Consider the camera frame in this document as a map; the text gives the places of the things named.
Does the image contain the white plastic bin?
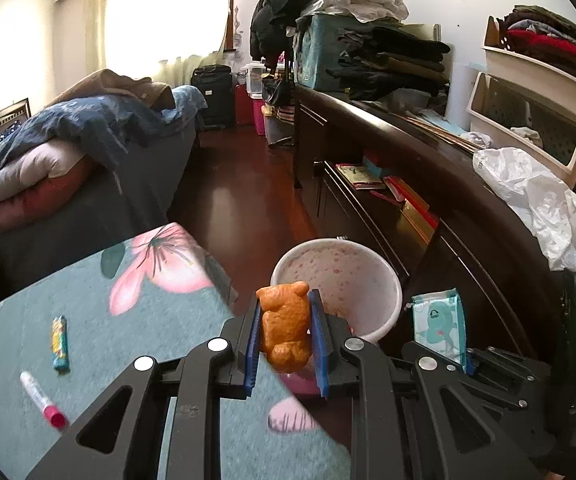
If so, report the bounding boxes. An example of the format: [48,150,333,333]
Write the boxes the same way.
[270,239,403,397]

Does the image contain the row of books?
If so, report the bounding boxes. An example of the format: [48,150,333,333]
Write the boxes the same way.
[335,162,439,241]

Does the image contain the teal floral tablecloth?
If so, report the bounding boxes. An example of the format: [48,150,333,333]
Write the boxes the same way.
[0,222,354,480]

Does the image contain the brown blanket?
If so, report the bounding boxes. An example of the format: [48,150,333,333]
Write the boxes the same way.
[43,69,175,111]

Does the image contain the white plastic bag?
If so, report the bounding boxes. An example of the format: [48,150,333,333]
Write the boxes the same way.
[472,147,576,273]

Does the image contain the white stacked shelf bins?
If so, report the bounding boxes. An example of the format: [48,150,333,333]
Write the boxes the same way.
[468,15,576,201]

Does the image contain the folded red dark clothes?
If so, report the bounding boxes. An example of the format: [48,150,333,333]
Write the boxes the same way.
[498,5,576,78]

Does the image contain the white plastic container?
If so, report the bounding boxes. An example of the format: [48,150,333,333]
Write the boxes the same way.
[246,61,268,97]

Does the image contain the teal storage box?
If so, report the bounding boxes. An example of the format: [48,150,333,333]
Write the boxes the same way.
[293,14,369,91]

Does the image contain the white pink capped tube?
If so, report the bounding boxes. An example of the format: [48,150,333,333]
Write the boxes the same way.
[19,371,67,431]

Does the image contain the white window curtain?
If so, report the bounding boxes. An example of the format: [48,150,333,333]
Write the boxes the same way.
[53,0,234,86]

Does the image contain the stack of dark folded clothes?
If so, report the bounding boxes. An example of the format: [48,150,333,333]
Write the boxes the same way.
[325,25,451,101]

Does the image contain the dark wooden cabinet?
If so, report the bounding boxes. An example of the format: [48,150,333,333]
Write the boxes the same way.
[293,84,576,361]

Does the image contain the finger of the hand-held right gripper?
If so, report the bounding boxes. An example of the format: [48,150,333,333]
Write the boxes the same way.
[465,346,553,382]
[468,374,545,412]

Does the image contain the red storage box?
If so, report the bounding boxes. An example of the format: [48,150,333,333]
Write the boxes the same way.
[234,84,256,126]

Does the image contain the orange bear toy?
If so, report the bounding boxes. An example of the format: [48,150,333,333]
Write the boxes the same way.
[256,281,314,374]

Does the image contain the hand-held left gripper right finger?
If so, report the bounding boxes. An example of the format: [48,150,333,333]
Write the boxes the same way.
[308,289,544,480]

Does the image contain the wet wipes packet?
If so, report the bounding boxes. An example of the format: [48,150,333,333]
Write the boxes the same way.
[410,289,468,375]

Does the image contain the black hanging coat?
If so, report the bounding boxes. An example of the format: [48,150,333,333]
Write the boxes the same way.
[250,0,339,61]

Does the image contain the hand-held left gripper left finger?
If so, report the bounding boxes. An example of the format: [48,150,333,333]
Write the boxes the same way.
[25,296,264,480]

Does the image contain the pink storage bin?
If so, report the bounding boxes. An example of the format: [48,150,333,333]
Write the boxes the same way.
[253,99,269,136]

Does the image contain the folded pink red quilt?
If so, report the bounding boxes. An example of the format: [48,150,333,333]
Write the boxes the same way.
[0,140,101,243]

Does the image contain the black suitcase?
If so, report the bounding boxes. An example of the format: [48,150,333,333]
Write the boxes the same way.
[190,65,235,131]

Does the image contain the bed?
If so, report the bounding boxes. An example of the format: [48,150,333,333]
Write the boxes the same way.
[0,125,204,281]

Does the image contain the yellow green candy wrapper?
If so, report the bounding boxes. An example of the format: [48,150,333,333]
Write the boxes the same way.
[50,315,71,373]

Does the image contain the hanging handbags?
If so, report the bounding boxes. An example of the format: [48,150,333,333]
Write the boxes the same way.
[263,77,296,123]

